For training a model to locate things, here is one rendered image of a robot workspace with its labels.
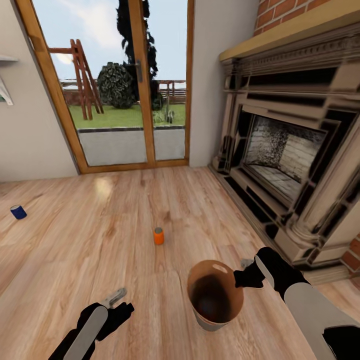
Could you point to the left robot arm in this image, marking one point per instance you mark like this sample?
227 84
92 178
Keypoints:
97 321

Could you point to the can of soda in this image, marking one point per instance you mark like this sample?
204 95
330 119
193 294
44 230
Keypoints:
207 310
159 236
18 212

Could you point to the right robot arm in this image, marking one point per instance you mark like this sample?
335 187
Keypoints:
331 333

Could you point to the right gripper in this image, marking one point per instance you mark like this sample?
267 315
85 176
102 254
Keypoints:
246 279

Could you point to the trash can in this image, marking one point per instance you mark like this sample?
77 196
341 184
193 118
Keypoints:
207 282

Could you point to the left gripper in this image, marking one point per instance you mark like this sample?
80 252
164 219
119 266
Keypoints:
122 313

